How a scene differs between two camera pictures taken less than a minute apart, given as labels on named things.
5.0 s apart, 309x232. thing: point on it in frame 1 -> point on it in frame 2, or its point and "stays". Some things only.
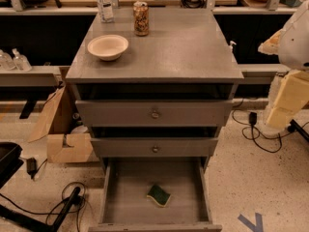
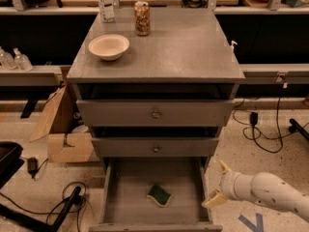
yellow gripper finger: [293, 96] -> [213, 200]
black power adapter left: [32, 166] stays
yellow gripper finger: [270, 46] -> [224, 167]
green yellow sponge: [159, 194] stays
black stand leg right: [295, 127] stays
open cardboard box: [64, 146] stays
